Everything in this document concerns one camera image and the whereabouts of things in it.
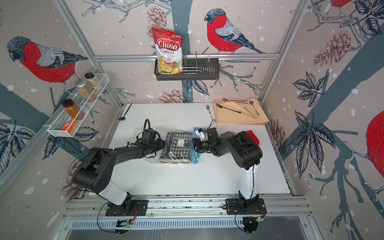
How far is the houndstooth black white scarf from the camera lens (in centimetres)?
87

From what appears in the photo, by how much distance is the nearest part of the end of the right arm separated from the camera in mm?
806

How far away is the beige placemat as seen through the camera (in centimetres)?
112
